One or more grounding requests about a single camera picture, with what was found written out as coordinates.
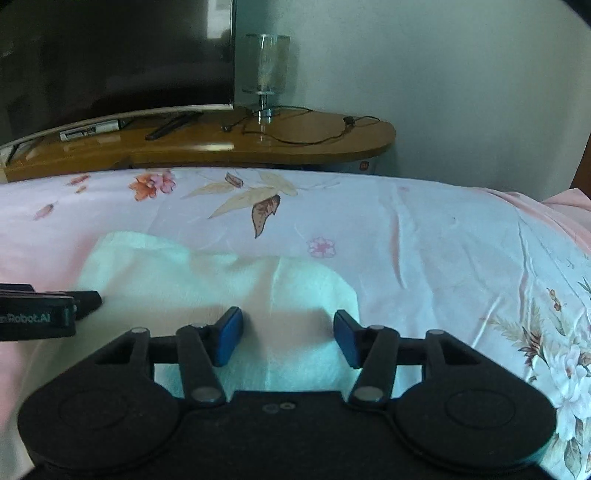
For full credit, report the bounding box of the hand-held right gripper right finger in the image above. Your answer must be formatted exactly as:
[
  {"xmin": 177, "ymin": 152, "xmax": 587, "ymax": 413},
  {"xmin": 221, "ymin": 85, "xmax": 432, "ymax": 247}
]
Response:
[{"xmin": 333, "ymin": 309, "xmax": 481, "ymax": 409}]

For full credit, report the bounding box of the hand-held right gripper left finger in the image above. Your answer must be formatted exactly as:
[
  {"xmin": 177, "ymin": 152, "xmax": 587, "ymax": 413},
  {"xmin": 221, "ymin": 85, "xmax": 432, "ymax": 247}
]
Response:
[{"xmin": 95, "ymin": 306, "xmax": 245, "ymax": 408}]

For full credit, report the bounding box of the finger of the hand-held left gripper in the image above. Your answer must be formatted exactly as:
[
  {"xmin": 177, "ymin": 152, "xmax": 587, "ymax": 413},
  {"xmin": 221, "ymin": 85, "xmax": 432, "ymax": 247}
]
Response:
[{"xmin": 73, "ymin": 291, "xmax": 103, "ymax": 321}]

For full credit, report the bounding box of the white small garment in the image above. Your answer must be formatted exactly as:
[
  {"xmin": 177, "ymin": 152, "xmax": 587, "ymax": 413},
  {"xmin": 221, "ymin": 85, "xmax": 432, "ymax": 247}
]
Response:
[{"xmin": 76, "ymin": 231, "xmax": 361, "ymax": 400}]

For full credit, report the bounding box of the floral pink bedsheet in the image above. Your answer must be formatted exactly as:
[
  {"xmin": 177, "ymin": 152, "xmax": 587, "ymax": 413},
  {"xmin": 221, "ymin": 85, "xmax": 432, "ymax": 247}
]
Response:
[{"xmin": 0, "ymin": 167, "xmax": 591, "ymax": 480}]

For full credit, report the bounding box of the silver set-top box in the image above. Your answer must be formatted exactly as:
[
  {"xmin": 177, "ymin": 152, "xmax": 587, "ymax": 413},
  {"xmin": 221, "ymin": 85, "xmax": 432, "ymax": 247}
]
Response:
[{"xmin": 59, "ymin": 119, "xmax": 121, "ymax": 142}]

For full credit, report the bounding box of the white appliance with red mark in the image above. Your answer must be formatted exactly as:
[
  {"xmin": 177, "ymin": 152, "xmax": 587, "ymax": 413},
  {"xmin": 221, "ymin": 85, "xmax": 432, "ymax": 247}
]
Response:
[{"xmin": 342, "ymin": 154, "xmax": 384, "ymax": 175}]

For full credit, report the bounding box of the wooden television stand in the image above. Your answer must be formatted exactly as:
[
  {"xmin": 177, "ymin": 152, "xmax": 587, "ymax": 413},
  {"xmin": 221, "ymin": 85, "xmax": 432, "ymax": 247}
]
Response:
[{"xmin": 4, "ymin": 107, "xmax": 397, "ymax": 183}]

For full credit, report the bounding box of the black flat television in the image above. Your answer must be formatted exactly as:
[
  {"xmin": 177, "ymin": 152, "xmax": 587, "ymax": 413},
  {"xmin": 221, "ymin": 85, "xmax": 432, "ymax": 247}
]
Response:
[{"xmin": 0, "ymin": 0, "xmax": 237, "ymax": 160}]

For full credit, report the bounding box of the pink pillow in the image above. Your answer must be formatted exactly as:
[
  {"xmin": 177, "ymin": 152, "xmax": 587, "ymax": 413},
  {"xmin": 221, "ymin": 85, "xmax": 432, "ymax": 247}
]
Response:
[{"xmin": 540, "ymin": 188, "xmax": 591, "ymax": 256}]

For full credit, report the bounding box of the glass table lamp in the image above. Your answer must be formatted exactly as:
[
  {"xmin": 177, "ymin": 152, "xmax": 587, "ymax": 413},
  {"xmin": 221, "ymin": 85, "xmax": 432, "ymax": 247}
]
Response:
[{"xmin": 243, "ymin": 33, "xmax": 291, "ymax": 125}]

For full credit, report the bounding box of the wooden headboard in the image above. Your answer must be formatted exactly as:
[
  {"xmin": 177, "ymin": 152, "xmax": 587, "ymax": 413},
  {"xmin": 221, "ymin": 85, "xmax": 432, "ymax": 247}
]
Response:
[{"xmin": 570, "ymin": 138, "xmax": 591, "ymax": 191}]

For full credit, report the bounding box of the black cable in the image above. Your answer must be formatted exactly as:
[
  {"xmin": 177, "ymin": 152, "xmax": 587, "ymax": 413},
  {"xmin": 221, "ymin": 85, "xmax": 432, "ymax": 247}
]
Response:
[{"xmin": 222, "ymin": 107, "xmax": 382, "ymax": 145}]

